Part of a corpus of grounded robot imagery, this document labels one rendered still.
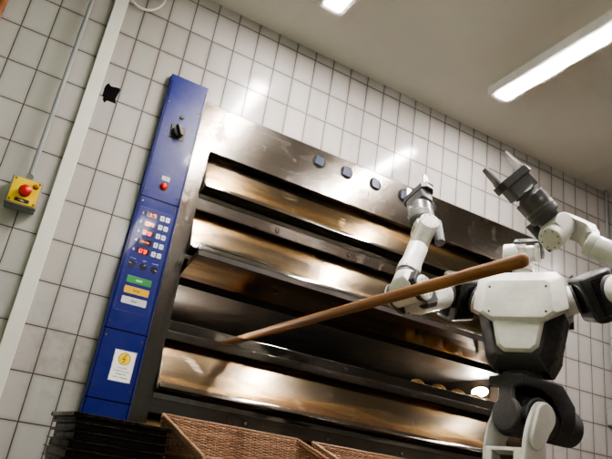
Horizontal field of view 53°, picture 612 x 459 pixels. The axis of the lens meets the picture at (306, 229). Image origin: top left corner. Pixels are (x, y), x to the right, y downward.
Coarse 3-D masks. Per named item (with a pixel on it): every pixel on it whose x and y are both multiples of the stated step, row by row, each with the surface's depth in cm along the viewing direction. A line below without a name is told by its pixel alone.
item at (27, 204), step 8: (16, 176) 206; (16, 184) 205; (32, 184) 207; (40, 184) 208; (8, 192) 203; (16, 192) 204; (32, 192) 207; (40, 192) 208; (8, 200) 203; (16, 200) 203; (24, 200) 205; (32, 200) 206; (8, 208) 208; (16, 208) 207; (24, 208) 206; (32, 208) 206
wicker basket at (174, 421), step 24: (192, 432) 213; (216, 432) 218; (240, 432) 223; (264, 432) 228; (168, 456) 194; (192, 456) 176; (216, 456) 214; (240, 456) 219; (264, 456) 223; (288, 456) 228; (312, 456) 221
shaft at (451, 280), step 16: (512, 256) 126; (464, 272) 137; (480, 272) 133; (496, 272) 130; (416, 288) 152; (432, 288) 147; (352, 304) 176; (368, 304) 169; (304, 320) 200; (320, 320) 192; (240, 336) 244; (256, 336) 232
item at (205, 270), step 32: (192, 256) 227; (224, 288) 243; (256, 288) 242; (288, 288) 241; (320, 288) 243; (352, 320) 263; (384, 320) 262; (416, 320) 262; (448, 352) 290; (480, 352) 288
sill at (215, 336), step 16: (208, 336) 231; (224, 336) 234; (272, 352) 242; (288, 352) 245; (336, 368) 254; (352, 368) 258; (400, 384) 267; (416, 384) 271; (464, 400) 282; (480, 400) 286
